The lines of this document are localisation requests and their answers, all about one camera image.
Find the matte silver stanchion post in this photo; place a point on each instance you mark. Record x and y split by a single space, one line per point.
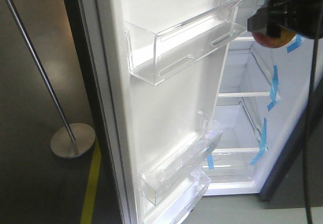
73 140

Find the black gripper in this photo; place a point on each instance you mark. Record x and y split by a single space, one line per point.
301 16

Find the white open fridge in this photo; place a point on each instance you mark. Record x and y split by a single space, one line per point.
260 105

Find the fridge door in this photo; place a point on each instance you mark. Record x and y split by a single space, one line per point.
152 71

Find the red yellow apple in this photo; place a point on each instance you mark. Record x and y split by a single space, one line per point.
271 42

